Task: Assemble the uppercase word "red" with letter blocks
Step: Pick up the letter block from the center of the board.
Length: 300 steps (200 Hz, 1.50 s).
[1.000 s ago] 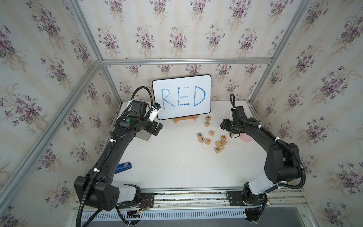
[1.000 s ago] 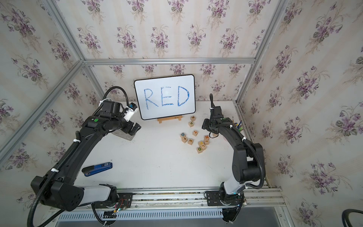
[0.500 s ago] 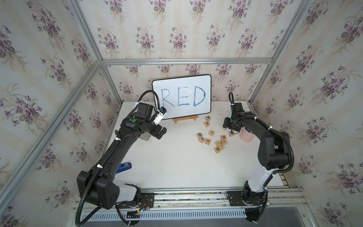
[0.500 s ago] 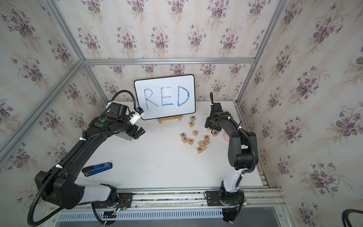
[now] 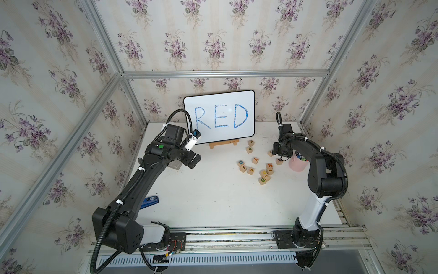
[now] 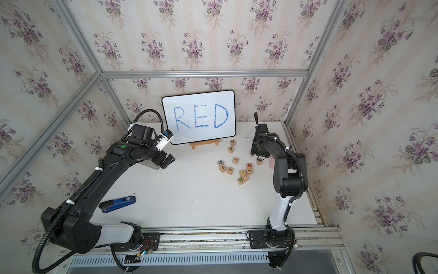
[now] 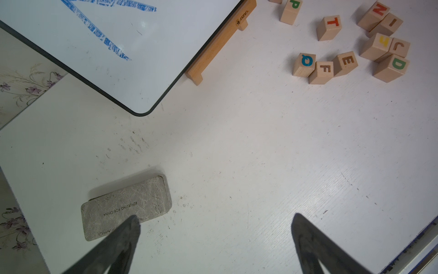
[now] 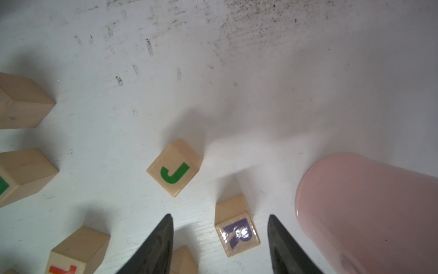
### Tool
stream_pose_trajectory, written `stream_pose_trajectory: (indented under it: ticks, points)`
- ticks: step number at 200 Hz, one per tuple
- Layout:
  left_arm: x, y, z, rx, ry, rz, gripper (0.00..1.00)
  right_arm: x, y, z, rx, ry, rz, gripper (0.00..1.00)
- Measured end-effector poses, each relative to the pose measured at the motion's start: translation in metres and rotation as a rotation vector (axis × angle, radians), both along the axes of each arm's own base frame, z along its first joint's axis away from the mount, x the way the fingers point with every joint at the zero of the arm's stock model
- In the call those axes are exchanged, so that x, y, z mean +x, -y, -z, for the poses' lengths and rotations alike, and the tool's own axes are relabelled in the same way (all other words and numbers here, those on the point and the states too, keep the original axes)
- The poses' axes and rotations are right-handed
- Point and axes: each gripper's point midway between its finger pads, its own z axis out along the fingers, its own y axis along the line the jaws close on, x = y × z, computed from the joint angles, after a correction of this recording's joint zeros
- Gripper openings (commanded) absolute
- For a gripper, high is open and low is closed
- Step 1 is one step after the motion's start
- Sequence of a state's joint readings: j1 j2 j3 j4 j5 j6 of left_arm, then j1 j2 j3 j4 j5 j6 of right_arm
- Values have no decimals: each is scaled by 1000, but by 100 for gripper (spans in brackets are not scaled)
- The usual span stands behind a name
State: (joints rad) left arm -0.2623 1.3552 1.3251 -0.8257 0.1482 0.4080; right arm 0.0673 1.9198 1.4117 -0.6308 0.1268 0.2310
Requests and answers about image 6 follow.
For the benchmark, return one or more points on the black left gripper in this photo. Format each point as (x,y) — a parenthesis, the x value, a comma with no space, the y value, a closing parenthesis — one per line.
(158,161)

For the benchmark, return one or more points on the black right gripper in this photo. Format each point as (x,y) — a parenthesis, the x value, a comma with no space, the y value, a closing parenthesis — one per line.
(254,150)

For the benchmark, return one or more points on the wooden block letter D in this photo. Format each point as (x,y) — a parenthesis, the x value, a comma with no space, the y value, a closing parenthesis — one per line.
(240,181)

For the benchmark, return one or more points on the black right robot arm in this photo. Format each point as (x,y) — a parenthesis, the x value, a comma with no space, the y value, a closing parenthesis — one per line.
(290,182)

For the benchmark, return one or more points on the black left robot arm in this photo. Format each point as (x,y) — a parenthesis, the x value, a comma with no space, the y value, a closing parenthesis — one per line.
(69,225)

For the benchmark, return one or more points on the wooden block letter F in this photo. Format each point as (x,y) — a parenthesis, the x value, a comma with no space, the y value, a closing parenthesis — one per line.
(222,168)

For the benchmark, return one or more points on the pink pen cup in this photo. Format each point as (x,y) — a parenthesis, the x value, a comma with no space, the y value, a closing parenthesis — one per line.
(272,163)

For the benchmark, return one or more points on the grey whiteboard eraser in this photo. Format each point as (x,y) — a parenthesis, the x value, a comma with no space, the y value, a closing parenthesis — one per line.
(150,164)

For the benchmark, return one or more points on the wooden whiteboard stand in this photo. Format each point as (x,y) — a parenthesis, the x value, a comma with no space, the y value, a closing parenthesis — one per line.
(216,142)

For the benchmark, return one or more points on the whiteboard with RED written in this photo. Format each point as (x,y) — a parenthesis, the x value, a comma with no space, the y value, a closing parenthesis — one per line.
(200,117)

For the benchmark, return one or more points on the blue stapler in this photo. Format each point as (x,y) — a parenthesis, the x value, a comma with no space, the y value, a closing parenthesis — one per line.
(115,204)

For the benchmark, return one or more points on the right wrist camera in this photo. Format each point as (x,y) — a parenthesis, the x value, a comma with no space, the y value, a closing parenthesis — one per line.
(261,129)

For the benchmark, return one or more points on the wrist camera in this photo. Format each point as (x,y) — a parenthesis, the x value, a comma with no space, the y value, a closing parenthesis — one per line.
(261,129)
(165,138)

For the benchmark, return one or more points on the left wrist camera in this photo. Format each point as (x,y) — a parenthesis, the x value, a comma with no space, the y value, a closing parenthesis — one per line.
(165,138)

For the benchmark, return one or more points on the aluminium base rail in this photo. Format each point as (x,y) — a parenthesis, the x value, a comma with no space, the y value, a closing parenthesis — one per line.
(238,239)

